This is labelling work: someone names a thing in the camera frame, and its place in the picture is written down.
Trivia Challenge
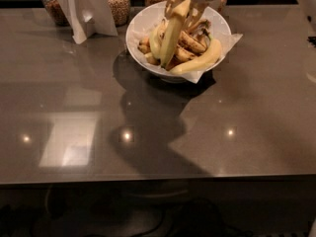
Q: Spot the long yellow banana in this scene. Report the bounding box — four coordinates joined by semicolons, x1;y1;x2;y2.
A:
160;0;191;68

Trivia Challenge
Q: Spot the small greenish banana left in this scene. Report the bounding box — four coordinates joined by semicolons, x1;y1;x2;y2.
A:
149;23;165;59

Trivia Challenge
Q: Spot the white paper bowl liner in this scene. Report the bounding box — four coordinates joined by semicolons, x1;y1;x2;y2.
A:
125;1;244;85

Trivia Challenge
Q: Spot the glass jar far right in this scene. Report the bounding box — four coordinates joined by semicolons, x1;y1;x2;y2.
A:
218;0;228;13

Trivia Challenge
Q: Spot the curved yellow banana right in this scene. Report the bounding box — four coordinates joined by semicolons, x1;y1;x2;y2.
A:
170;39;222;75

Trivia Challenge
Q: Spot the glass jar of grains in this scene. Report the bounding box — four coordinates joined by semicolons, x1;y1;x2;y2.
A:
108;0;130;27

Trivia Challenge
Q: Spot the glass jar of nuts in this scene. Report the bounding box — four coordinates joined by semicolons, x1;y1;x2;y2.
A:
41;0;69;27

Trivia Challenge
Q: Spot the white ceramic bowl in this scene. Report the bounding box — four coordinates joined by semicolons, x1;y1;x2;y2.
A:
124;0;232;84

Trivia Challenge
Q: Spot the brown spotted banana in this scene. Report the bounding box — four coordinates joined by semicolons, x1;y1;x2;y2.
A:
178;31;206;54

